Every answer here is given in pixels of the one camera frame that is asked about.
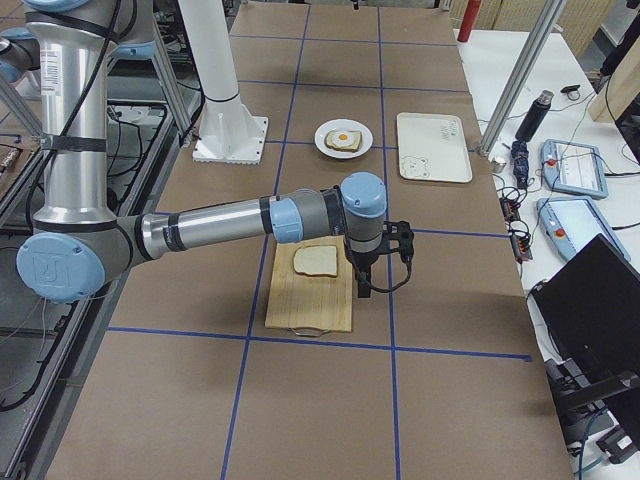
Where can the wooden cutting board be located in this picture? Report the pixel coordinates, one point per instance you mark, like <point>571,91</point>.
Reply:
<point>310,304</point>

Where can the blue teach pendant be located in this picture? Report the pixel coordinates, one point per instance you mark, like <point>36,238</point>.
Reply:
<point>573,168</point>
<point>572,222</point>

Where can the small metal cup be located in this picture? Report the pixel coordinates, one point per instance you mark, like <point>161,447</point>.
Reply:
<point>498,164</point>

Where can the far blue teach pendant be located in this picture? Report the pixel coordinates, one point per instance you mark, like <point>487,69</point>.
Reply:
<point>573,168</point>

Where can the black laptop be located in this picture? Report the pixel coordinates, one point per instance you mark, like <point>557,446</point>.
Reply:
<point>591,307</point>

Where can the near blue teach pendant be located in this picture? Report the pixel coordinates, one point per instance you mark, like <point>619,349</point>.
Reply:
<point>572,222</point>

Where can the toast with fried egg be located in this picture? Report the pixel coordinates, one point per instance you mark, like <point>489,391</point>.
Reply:
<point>343,140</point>

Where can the red cylinder bottle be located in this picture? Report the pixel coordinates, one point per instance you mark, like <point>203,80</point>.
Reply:
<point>469,18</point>

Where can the aluminium frame post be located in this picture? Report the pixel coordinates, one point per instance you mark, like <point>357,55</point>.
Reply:
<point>533,46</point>

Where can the cream rectangular tray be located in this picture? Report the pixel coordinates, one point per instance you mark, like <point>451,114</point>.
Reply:
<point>432,147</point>

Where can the white round plate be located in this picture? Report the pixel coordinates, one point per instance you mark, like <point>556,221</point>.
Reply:
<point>343,124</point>

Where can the folded navy umbrella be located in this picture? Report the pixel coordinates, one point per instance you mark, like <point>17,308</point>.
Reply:
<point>520,160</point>

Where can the black water bottle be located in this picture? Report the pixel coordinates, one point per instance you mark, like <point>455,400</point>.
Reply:
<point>534,116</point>

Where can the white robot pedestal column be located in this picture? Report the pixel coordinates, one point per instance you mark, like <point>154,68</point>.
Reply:
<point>228,132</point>

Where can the white bread slice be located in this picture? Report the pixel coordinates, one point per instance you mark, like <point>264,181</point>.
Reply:
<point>316,261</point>

